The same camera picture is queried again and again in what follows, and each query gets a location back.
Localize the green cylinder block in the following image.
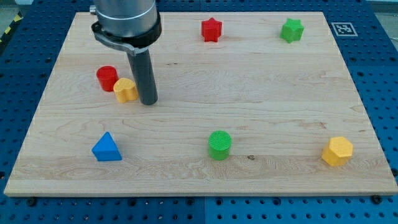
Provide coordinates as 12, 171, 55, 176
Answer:
208, 130, 232, 161

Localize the wooden board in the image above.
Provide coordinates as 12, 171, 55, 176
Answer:
4, 12, 397, 197

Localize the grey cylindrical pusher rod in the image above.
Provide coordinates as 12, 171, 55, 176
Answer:
128, 49, 158, 105

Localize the yellow heart block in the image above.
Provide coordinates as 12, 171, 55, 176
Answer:
113, 78, 139, 103

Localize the red star block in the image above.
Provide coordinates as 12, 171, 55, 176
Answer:
201, 17, 223, 42

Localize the red cylinder block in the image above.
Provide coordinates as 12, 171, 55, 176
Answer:
96, 65, 119, 92

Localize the blue triangle block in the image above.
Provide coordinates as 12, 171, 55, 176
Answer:
91, 132, 122, 161

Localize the green star block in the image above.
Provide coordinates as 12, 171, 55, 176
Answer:
280, 18, 304, 43

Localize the yellow hexagon block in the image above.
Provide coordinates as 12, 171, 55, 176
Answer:
321, 136, 354, 167

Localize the white fiducial marker tag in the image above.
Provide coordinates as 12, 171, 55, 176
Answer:
331, 22, 358, 37

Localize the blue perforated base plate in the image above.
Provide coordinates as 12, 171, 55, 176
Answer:
1, 1, 397, 223

